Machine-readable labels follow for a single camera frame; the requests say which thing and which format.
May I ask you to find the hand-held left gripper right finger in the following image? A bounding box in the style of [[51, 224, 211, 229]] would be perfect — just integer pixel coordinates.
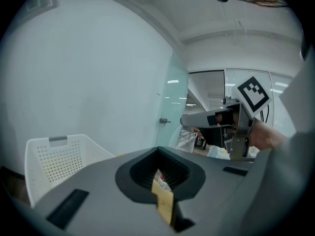
[[157, 146, 256, 236]]

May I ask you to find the person's right hand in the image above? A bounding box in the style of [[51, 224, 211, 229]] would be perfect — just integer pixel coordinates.
[[215, 112, 234, 126]]

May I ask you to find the white perforated plastic basket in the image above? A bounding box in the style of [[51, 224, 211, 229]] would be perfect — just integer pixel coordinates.
[[24, 134, 116, 208]]

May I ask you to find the frosted glass door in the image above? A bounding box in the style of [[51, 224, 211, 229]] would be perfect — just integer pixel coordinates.
[[154, 47, 190, 148]]

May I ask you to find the person's grey shirt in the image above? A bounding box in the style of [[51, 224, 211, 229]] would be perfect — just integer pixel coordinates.
[[233, 43, 315, 236]]

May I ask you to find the yellow paper packet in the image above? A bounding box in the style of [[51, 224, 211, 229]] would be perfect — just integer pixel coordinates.
[[151, 168, 175, 226]]

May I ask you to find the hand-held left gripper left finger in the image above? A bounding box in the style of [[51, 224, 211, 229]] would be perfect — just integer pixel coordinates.
[[31, 146, 173, 236]]

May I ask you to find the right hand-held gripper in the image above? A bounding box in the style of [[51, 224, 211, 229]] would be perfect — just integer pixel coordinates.
[[180, 76, 273, 162]]

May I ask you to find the black cable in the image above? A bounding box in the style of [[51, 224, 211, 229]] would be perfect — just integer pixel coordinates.
[[260, 104, 271, 123]]

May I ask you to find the person's right forearm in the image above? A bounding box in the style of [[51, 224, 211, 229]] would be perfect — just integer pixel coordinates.
[[249, 118, 311, 157]]

